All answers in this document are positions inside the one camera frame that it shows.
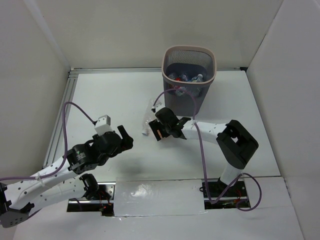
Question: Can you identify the clear unlabelled plastic bottle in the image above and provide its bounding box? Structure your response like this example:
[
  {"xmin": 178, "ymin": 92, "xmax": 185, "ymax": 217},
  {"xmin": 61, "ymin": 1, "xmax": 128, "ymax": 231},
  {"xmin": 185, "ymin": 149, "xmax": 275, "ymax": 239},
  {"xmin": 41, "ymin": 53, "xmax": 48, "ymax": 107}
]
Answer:
[{"xmin": 141, "ymin": 98, "xmax": 155, "ymax": 137}]

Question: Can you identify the blue label bottle white cap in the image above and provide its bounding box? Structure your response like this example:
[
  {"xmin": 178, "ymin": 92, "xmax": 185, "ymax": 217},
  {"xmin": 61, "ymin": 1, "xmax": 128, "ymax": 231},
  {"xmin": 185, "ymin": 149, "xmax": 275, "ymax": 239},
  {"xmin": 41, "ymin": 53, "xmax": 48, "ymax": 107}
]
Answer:
[{"xmin": 173, "ymin": 86, "xmax": 190, "ymax": 97}]

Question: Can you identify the red label bottle red cap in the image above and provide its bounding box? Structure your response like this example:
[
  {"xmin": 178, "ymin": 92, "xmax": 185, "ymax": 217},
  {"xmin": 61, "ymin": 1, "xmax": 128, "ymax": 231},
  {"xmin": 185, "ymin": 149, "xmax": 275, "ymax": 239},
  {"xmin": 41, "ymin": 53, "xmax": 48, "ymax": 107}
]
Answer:
[{"xmin": 168, "ymin": 72, "xmax": 181, "ymax": 82}]

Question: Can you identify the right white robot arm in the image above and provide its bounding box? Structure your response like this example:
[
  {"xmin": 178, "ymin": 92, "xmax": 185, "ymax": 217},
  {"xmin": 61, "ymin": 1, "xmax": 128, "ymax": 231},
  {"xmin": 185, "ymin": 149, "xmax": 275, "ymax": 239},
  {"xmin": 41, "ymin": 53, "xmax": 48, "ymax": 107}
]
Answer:
[{"xmin": 149, "ymin": 104, "xmax": 259, "ymax": 196}]

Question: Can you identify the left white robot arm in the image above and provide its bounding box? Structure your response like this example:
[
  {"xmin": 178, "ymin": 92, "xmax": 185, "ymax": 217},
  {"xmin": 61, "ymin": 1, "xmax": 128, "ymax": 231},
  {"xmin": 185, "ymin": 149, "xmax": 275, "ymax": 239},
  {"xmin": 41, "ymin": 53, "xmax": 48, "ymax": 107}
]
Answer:
[{"xmin": 0, "ymin": 125, "xmax": 134, "ymax": 228}]

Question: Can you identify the grey mesh waste bin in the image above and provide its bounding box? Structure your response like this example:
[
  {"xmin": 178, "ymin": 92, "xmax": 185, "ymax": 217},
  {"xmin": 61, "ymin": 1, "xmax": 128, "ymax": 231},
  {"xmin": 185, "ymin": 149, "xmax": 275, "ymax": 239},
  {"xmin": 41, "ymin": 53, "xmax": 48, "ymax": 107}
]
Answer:
[{"xmin": 161, "ymin": 45, "xmax": 217, "ymax": 117}]

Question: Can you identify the white taped front panel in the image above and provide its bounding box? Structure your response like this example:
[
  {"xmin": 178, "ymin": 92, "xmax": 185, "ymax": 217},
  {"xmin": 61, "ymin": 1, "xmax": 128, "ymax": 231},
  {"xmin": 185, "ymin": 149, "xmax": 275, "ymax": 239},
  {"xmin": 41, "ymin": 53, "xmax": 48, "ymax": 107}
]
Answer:
[{"xmin": 113, "ymin": 179, "xmax": 206, "ymax": 217}]

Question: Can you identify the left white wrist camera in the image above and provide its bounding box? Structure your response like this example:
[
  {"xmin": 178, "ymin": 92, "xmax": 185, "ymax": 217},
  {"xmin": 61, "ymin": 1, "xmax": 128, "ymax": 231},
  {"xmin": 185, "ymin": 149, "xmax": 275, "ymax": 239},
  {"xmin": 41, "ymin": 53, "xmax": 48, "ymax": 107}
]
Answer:
[{"xmin": 94, "ymin": 115, "xmax": 113, "ymax": 136}]

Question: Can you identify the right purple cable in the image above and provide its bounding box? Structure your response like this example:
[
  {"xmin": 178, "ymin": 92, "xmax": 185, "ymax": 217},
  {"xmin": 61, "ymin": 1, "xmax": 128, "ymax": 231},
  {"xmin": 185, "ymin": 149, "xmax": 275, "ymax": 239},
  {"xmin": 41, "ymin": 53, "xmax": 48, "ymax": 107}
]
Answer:
[{"xmin": 152, "ymin": 89, "xmax": 263, "ymax": 212}]

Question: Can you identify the purple cable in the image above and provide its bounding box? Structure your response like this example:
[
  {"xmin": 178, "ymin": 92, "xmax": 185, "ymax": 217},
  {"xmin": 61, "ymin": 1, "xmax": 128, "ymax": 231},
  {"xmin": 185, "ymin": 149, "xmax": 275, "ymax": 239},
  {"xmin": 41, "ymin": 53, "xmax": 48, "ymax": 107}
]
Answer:
[
  {"xmin": 0, "ymin": 101, "xmax": 100, "ymax": 226},
  {"xmin": 152, "ymin": 89, "xmax": 263, "ymax": 212}
]

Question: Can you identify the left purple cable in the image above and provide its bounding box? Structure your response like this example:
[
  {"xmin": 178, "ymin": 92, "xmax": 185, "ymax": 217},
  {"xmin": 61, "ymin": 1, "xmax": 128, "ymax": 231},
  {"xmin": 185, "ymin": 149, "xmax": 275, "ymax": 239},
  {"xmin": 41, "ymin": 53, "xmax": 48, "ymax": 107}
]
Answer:
[{"xmin": 0, "ymin": 101, "xmax": 100, "ymax": 226}]

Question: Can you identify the aluminium frame rail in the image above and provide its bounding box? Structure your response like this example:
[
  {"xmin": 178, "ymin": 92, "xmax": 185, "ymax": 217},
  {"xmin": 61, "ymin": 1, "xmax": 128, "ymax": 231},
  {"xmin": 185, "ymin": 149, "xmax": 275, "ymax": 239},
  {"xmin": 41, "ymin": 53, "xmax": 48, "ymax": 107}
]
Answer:
[{"xmin": 38, "ymin": 66, "xmax": 248, "ymax": 181}]

